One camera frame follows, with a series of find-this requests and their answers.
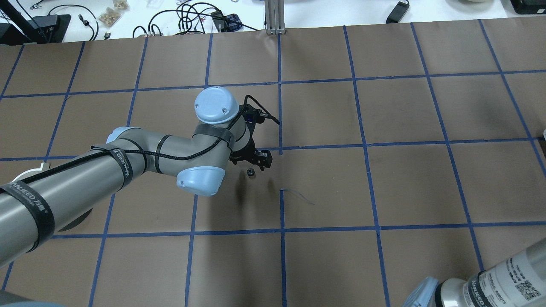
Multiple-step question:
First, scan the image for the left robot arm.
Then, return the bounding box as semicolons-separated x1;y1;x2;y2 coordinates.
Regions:
0;86;280;266

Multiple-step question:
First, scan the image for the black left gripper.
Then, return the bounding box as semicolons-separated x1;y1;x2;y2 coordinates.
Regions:
229;136;273;171

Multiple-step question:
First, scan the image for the black camera stand base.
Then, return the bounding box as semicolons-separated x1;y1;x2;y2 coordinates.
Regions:
25;15;72;43

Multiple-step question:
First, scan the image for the black power adapter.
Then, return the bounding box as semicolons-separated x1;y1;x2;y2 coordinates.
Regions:
386;0;410;24

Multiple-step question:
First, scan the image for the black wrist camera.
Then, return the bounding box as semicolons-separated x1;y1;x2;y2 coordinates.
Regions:
243;95;281;126

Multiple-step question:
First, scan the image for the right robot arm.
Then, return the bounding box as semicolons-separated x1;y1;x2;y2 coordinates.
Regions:
403;239;546;307

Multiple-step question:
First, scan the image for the aluminium frame post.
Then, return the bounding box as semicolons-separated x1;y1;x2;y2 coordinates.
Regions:
264;0;285;35

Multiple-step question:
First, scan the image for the bag of wooden pieces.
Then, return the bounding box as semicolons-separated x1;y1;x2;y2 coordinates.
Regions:
97;0;130;29

